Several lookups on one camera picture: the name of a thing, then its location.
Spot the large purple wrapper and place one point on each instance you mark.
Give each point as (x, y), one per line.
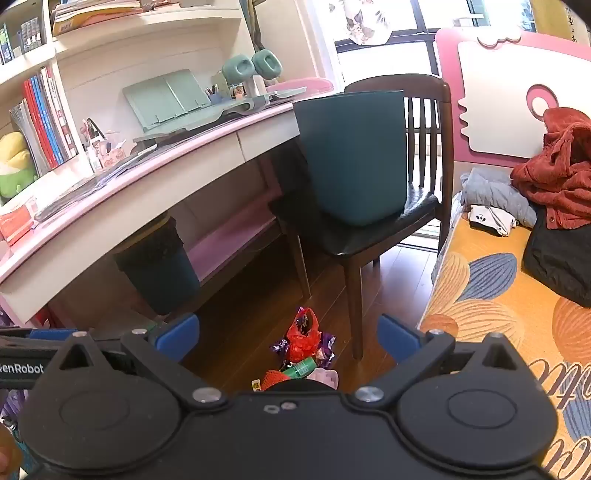
(327, 348)

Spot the red and white box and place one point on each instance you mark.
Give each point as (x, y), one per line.
(16, 221)

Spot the purple patterned bag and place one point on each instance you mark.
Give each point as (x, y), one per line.
(13, 408)

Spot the pen holder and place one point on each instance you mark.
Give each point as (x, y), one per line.
(213, 96)

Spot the row of red blue books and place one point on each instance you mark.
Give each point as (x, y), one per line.
(44, 120)

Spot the red mesh wrapper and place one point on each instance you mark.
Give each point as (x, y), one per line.
(274, 379)

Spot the grey garment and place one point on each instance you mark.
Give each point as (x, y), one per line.
(494, 194)

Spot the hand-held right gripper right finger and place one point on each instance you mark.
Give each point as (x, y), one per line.
(398, 340)

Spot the large teal trash bin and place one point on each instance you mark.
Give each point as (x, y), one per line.
(351, 157)

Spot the small picture cards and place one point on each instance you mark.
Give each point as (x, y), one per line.
(106, 152)

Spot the white bookshelf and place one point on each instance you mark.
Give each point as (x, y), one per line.
(115, 60)

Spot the row of dark books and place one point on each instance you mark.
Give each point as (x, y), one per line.
(23, 39)

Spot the dark wooden chair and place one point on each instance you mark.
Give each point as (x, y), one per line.
(369, 235)

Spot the white panda print garment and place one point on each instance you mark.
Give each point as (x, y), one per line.
(491, 221)

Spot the pink and white headboard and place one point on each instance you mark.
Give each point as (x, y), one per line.
(498, 101)

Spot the small purple wrapper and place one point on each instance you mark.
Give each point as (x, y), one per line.
(279, 346)

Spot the black garment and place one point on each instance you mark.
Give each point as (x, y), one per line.
(558, 263)

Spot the green packet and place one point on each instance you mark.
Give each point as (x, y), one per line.
(300, 368)

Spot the orange floral bed sheet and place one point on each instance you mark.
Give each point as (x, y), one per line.
(498, 295)

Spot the green folding book stand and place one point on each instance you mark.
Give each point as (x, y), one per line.
(161, 99)

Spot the person's left hand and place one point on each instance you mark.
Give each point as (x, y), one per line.
(5, 461)

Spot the stack of folders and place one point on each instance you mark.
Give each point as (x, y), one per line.
(92, 16)

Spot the teal bin with black bag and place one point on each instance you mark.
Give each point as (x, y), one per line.
(161, 277)

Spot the pink and white desk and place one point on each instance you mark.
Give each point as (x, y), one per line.
(138, 198)

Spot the yellow green plush toy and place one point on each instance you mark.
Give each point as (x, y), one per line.
(16, 166)

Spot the pile of grey papers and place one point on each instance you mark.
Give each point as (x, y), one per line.
(92, 184)

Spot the black window frame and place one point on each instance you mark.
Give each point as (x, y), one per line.
(427, 39)

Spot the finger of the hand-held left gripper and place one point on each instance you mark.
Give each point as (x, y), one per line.
(46, 333)

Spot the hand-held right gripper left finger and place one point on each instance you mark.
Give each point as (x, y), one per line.
(178, 336)

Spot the pink tissue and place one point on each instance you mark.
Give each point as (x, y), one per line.
(325, 378)

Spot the small yellow wrapper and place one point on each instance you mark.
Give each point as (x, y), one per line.
(255, 385)

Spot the red plastic bag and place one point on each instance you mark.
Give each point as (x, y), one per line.
(302, 340)

